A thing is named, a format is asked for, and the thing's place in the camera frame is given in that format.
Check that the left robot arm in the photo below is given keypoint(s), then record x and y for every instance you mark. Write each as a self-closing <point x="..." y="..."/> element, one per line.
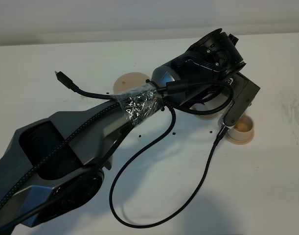
<point x="55" y="165"/>

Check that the beige far teacup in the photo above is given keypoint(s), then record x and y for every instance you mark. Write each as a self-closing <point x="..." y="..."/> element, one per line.
<point x="204" y="107"/>

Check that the beige cup saucer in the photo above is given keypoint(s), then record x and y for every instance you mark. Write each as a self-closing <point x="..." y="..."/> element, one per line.
<point x="239" y="138"/>
<point x="208" y="117"/>

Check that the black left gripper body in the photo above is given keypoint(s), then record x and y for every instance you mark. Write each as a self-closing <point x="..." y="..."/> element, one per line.
<point x="212" y="57"/>

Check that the beige near teacup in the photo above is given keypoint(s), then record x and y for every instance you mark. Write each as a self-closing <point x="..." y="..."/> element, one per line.
<point x="244" y="124"/>

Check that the beige teacup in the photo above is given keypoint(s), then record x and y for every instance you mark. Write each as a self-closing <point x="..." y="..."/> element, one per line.
<point x="204" y="107"/>
<point x="244" y="124"/>

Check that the beige far cup saucer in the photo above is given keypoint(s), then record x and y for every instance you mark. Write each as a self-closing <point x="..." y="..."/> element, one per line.
<point x="208" y="117"/>

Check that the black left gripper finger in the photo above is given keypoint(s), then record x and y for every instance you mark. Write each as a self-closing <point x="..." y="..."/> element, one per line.
<point x="233" y="39"/>

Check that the beige near cup saucer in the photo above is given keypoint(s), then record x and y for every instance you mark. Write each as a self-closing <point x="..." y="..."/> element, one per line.
<point x="239" y="138"/>

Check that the beige teapot saucer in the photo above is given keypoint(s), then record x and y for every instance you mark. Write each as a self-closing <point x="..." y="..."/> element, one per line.
<point x="129" y="81"/>

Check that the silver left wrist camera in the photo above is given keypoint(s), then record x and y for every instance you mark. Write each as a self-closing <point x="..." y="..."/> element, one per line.
<point x="244" y="93"/>

